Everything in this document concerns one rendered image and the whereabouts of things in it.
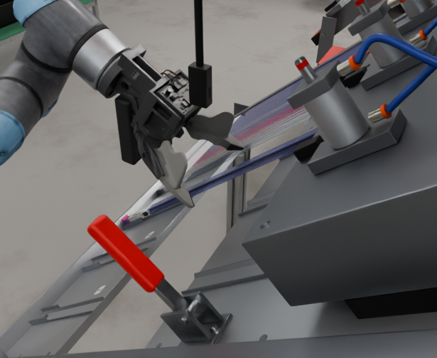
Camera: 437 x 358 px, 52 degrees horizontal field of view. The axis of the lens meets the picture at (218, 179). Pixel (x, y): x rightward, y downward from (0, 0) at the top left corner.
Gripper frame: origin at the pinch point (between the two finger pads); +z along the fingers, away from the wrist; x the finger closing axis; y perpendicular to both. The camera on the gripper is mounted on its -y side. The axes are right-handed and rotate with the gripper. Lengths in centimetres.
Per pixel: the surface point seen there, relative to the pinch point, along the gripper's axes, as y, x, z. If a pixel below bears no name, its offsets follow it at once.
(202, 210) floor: -101, 75, 8
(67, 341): -6.3, -27.2, -0.7
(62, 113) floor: -160, 106, -83
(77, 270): -24.4, -13.0, -6.5
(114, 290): -6.3, -19.4, -0.5
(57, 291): -24.4, -17.5, -6.5
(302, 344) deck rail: 28.4, -30.7, 6.9
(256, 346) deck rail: 25.4, -30.7, 6.1
